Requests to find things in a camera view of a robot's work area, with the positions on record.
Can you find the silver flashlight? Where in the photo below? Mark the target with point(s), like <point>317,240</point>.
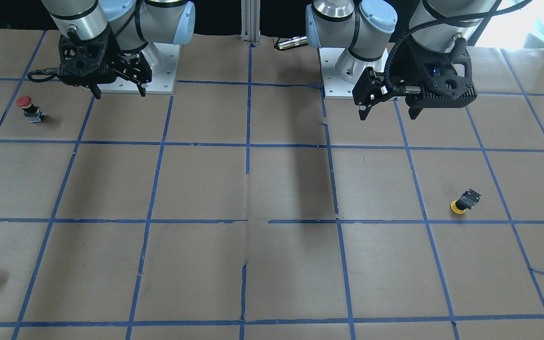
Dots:
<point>289,44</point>

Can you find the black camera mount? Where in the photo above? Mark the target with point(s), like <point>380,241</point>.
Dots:
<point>87,62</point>
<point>442,80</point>

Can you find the yellow push button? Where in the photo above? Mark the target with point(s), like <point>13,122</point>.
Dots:
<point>466,202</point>

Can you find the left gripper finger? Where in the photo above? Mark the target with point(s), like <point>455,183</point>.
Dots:
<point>415,106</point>
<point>363,111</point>

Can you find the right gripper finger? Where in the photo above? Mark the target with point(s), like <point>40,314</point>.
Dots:
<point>94,88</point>
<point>141,89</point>

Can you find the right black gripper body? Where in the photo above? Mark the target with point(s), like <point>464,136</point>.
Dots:
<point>120,57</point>

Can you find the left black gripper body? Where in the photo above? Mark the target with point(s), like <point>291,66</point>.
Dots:
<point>403,64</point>

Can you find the aluminium frame post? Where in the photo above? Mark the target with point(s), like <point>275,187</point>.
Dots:
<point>250,21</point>

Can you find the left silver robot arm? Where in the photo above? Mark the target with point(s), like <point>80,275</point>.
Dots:
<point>365,30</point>

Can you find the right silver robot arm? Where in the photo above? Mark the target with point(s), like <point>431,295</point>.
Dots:
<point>119,46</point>

